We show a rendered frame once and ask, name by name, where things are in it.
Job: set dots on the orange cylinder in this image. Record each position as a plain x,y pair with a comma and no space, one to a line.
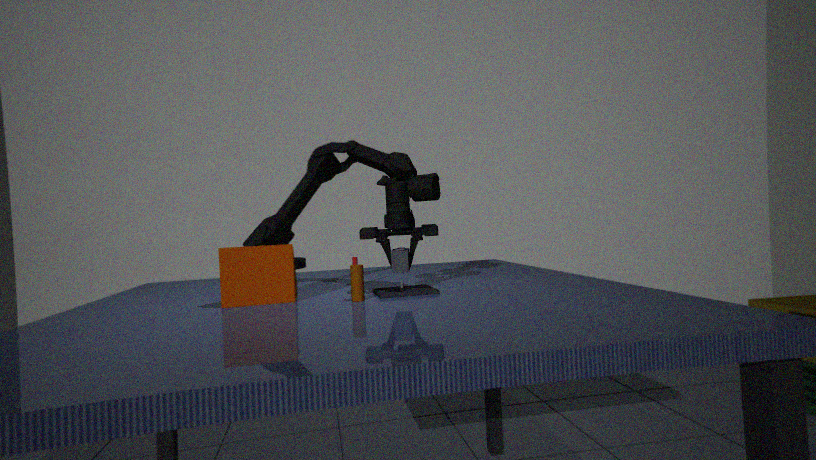
357,283

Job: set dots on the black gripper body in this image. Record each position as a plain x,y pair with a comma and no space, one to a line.
398,217

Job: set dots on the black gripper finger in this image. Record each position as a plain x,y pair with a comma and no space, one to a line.
386,246
413,245

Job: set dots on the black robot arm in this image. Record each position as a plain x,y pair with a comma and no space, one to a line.
323,166

